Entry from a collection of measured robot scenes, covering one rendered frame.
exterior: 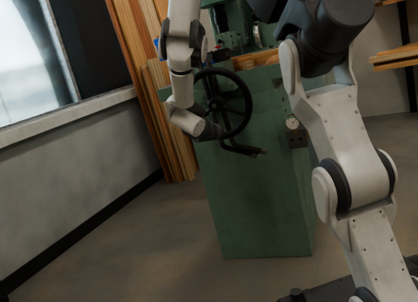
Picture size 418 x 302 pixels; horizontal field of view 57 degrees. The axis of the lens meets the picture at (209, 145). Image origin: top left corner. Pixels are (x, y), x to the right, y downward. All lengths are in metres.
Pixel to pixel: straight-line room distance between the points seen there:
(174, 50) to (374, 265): 0.77
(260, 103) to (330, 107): 0.67
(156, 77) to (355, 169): 2.37
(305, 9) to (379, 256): 0.63
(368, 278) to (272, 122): 0.82
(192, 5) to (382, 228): 0.76
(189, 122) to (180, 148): 1.97
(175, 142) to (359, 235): 2.33
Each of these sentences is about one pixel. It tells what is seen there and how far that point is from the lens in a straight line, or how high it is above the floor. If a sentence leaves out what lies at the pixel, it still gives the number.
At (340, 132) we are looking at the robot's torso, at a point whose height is 0.75.
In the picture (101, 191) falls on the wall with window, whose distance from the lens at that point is 2.98.
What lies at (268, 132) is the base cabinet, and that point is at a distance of 1.69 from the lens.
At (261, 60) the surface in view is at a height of 0.91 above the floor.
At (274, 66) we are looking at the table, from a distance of 1.63.
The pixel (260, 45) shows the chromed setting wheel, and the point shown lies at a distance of 1.89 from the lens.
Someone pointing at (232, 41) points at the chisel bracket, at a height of 1.02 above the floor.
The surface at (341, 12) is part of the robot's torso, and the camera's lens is 0.89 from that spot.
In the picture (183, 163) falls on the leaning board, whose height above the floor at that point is 0.16.
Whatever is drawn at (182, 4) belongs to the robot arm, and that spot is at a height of 1.15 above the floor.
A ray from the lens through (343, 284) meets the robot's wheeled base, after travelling 1.42.
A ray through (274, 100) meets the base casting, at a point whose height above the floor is 0.75.
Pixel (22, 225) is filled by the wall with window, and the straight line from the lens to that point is 2.56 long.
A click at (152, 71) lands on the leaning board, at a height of 0.95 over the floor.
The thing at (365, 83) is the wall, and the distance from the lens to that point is 4.04.
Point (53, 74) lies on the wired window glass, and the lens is 2.91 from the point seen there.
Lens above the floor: 1.04
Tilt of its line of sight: 14 degrees down
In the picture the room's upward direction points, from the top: 14 degrees counter-clockwise
